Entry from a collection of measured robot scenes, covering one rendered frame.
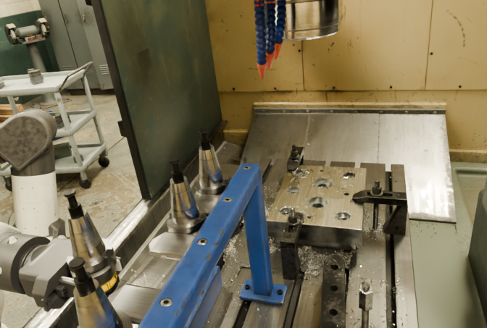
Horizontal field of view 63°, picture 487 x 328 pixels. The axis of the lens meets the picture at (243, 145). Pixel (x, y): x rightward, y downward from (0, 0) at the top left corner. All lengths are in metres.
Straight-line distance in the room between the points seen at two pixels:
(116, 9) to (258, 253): 0.90
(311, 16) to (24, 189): 0.70
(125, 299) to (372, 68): 1.58
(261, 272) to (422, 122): 1.26
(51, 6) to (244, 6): 4.48
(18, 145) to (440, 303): 1.18
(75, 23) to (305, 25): 5.36
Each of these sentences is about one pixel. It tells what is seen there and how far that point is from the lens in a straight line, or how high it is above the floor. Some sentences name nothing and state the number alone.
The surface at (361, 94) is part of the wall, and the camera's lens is 1.95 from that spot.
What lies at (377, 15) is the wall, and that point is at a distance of 1.86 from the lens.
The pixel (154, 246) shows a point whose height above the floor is 1.22.
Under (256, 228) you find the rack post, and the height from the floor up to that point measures 1.09.
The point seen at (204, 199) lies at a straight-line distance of 0.69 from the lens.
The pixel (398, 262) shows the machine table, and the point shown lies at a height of 0.90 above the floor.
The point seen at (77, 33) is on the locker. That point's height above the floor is 0.89.
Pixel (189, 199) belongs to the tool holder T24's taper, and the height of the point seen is 1.26.
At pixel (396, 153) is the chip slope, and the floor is 0.75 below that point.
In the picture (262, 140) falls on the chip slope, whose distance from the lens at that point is 1.92.
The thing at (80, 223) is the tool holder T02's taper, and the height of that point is 1.29.
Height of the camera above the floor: 1.58
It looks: 25 degrees down
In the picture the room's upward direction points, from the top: 7 degrees counter-clockwise
